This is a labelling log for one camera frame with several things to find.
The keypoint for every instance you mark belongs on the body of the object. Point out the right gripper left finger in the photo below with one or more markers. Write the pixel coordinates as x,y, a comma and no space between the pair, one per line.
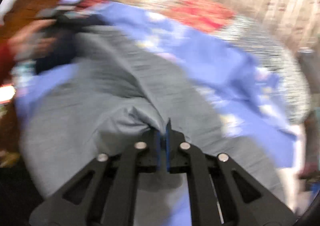
104,191

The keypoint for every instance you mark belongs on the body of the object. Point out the grey padded jacket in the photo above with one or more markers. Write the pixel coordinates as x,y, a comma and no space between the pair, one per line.
162,197

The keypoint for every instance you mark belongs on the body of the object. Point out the grey patterned folded blanket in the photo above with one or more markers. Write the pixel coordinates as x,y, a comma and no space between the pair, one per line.
249,35

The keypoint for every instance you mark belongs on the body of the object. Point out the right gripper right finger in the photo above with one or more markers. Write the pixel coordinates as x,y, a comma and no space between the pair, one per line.
220,191

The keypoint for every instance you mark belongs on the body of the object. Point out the dark navy garment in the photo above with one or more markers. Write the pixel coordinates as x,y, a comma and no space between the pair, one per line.
63,49

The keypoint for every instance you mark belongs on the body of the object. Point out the person's left hand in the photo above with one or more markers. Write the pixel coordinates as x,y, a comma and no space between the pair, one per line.
21,41

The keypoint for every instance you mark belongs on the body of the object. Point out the red patterned quilt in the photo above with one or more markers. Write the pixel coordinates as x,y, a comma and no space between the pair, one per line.
204,15

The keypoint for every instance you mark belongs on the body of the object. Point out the blue patterned bed sheet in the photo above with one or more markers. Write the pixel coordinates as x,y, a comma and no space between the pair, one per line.
212,66

